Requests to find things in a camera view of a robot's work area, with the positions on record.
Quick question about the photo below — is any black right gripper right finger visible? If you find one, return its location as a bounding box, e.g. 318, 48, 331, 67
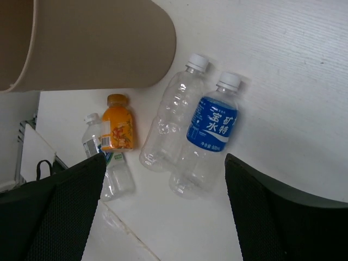
225, 154, 347, 260

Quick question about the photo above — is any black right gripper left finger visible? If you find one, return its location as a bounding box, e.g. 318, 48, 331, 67
1, 153, 106, 260

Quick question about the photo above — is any green label water bottle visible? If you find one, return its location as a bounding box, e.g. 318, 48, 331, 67
82, 113, 135, 202

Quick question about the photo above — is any orange juice bottle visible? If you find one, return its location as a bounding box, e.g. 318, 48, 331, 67
101, 94, 135, 152

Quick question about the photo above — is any blue label water bottle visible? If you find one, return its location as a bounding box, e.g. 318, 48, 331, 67
169, 72, 241, 199

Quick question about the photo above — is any clear unlabelled plastic bottle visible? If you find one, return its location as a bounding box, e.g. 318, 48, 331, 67
139, 54, 209, 172

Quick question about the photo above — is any tan cylindrical waste bin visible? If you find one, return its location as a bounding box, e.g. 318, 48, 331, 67
1, 1, 177, 93

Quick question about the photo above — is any black cable loop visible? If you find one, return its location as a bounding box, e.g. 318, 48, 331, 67
36, 159, 59, 181

